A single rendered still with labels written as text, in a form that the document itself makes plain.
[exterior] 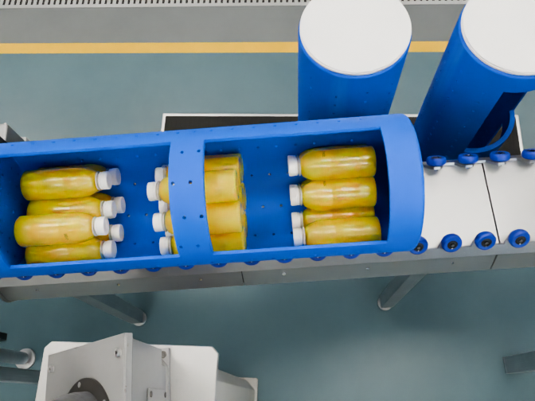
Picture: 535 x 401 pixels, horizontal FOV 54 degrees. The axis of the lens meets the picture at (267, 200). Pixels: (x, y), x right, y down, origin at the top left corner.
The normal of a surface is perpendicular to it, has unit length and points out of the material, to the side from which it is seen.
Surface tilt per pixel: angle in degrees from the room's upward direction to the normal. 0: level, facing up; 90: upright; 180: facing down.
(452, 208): 0
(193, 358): 0
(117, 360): 45
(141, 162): 62
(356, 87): 90
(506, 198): 0
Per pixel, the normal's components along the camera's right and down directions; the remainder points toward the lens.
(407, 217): 0.00, 0.47
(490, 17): -0.05, -0.36
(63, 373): -0.74, -0.19
